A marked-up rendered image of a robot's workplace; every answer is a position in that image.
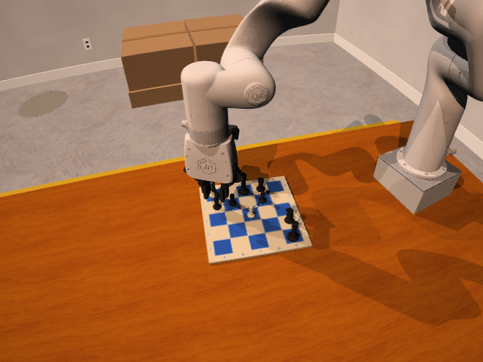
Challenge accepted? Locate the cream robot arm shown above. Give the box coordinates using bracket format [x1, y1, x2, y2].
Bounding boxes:
[181, 0, 483, 179]

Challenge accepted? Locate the black knight chess piece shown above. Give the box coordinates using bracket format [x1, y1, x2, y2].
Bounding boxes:
[284, 208, 294, 224]

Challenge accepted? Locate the black rook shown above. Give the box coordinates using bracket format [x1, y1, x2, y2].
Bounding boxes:
[257, 177, 265, 192]

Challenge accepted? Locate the black pawn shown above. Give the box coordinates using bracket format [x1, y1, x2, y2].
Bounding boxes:
[213, 197, 221, 210]
[258, 191, 266, 204]
[229, 194, 237, 206]

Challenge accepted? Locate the black chess queen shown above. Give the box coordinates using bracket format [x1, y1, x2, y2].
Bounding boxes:
[287, 221, 299, 242]

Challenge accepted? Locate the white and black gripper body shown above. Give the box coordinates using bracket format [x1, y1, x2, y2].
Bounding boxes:
[184, 131, 238, 183]

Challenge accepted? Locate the black chess king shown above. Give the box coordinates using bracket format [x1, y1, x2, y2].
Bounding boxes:
[238, 172, 249, 195]

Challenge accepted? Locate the blue and cream chessboard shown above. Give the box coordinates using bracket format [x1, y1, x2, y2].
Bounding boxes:
[199, 176, 312, 264]

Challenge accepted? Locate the white pawn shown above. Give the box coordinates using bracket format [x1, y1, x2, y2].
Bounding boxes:
[247, 205, 256, 218]

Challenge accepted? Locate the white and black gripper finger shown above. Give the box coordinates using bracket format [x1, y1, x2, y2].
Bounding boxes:
[195, 179, 211, 199]
[219, 163, 245, 202]

